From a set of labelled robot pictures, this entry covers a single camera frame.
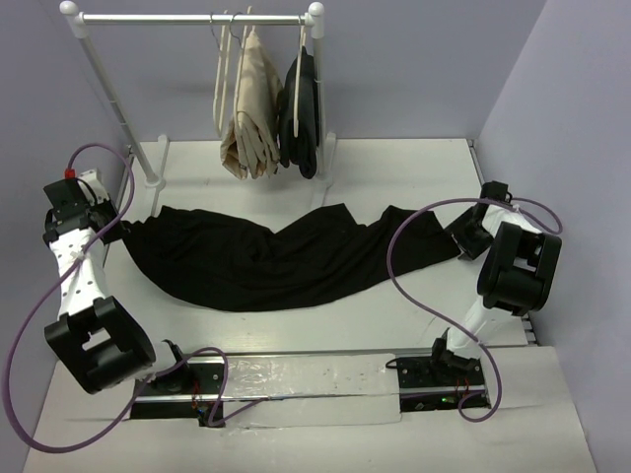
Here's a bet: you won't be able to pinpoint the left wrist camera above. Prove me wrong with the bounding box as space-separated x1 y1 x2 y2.
64 168 110 206

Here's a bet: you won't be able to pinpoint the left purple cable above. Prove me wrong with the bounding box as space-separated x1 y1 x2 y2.
5 143 267 452

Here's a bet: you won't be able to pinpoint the cream hanger under black trousers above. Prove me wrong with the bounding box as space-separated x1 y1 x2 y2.
293 23 307 138

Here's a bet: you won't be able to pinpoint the black trousers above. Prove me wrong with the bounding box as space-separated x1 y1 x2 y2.
123 204 460 312
278 47 319 179

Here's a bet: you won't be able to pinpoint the beige trousers on hanger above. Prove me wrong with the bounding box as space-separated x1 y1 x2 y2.
220 31 283 180

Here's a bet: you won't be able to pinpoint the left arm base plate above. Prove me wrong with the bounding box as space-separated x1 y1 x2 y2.
129 360 224 427

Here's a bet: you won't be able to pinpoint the cream wooden hanger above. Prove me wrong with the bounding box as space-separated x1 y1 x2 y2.
213 22 233 138

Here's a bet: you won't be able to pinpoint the black trousers on hanger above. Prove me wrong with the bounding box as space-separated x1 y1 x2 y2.
278 47 319 179

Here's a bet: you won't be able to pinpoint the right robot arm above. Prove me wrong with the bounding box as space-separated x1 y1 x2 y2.
428 203 562 385

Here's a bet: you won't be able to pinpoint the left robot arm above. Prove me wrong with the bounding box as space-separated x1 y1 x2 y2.
43 170 193 394

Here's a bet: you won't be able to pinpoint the white clothes rack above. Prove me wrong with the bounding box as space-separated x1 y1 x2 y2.
59 1 336 209

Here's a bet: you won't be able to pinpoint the cream hanger under beige trousers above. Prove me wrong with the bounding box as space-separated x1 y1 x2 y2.
233 25 252 119

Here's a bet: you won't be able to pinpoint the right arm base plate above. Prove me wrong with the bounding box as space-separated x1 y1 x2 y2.
386 356 490 413

